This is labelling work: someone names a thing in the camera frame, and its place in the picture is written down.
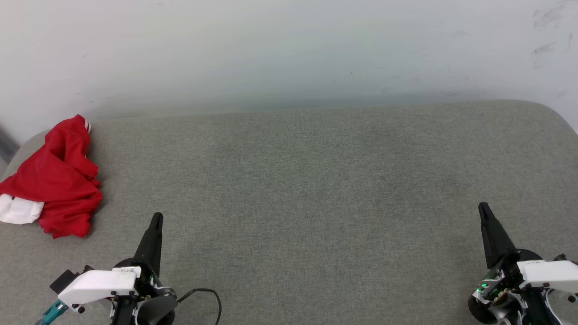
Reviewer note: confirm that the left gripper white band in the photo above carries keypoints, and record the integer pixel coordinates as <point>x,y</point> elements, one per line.
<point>99,285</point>

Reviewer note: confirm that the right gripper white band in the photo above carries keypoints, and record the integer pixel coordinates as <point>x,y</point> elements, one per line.
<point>546,275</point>

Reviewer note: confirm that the red white baseball jersey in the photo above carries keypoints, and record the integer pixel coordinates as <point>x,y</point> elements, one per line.
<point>58,180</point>

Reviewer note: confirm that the grey fabric sofa cushion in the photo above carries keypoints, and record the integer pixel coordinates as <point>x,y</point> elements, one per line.
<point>293,180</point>

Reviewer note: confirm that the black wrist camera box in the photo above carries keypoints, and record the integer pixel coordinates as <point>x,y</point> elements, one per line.
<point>63,282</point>

